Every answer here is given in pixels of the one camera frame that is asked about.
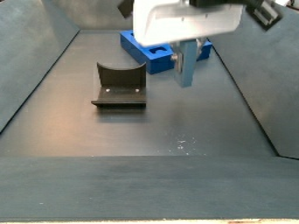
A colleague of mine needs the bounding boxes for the blue shape sorter board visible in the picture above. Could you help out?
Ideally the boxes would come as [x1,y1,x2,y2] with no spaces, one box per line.
[118,30,213,75]

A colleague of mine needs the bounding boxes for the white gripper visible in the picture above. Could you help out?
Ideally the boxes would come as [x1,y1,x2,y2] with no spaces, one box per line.
[133,0,243,80]

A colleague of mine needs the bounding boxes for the light blue rectangular block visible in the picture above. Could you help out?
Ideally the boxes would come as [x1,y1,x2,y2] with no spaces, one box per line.
[180,39,197,88]

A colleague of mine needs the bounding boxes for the black curved holder stand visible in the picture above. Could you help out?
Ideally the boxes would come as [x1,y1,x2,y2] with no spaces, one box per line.
[90,64,146,108]

